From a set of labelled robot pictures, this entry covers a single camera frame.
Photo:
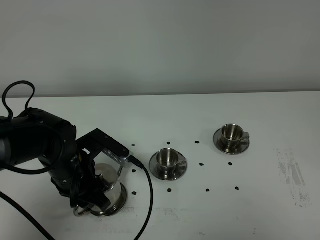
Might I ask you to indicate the steel teacup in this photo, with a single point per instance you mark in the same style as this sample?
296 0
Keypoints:
168 160
233 135

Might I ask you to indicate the stainless steel teapot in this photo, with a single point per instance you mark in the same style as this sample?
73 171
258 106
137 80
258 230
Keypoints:
114 190

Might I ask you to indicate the near steel saucer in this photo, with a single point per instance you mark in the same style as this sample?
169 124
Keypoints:
167 176

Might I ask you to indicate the far steel saucer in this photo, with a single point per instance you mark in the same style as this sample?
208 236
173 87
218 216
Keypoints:
230 150

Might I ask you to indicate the near steel teacup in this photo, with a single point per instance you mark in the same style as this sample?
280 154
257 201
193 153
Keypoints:
168 160

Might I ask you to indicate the steel saucer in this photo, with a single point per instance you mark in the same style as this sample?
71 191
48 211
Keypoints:
230 150
167 176

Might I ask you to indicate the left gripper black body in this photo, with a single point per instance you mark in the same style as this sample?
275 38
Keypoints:
75 172

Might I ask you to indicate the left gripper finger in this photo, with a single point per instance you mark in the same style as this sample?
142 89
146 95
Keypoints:
94 193

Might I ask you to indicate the far steel teacup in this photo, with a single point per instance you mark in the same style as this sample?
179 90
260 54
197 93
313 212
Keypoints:
233 135

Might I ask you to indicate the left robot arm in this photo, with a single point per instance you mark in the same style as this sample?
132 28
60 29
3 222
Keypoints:
37 134

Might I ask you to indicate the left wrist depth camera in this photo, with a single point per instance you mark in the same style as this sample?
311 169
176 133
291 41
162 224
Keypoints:
120 156

